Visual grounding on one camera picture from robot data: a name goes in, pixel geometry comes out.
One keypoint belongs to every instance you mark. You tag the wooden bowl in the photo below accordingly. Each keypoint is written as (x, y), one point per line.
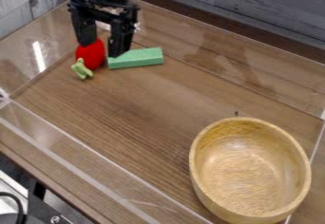
(249, 171)

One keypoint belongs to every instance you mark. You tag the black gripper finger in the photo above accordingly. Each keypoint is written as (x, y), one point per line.
(122, 34)
(85, 27)

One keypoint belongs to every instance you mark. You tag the green rectangular block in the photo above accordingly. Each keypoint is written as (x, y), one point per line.
(137, 57)

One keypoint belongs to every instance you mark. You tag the red plush strawberry toy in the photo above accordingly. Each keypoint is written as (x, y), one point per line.
(90, 57)

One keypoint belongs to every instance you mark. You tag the black metal table frame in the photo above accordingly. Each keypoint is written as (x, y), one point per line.
(48, 209)

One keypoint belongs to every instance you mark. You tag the clear acrylic tray walls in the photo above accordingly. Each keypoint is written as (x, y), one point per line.
(106, 140)

